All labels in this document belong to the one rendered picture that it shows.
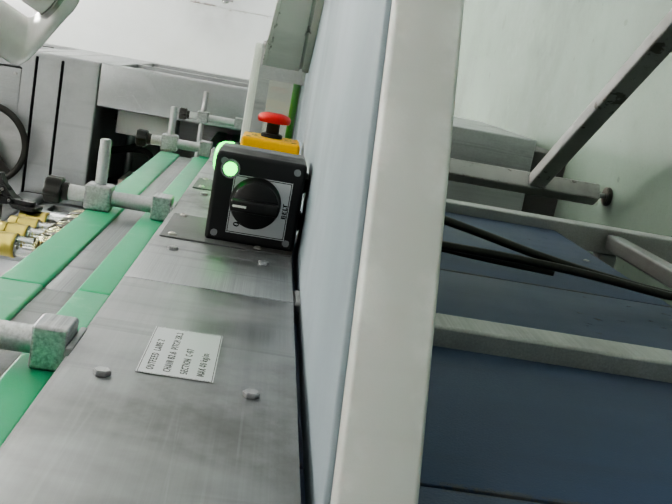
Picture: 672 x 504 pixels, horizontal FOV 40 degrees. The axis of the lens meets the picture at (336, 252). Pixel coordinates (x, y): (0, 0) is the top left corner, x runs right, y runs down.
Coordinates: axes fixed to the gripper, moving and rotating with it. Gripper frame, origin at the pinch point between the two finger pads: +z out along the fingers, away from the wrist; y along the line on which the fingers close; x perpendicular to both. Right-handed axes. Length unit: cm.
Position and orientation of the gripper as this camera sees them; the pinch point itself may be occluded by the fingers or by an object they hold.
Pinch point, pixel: (25, 219)
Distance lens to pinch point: 154.5
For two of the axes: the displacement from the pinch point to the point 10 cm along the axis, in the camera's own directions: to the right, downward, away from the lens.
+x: 2.0, -1.8, 9.6
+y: 1.8, -9.6, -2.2
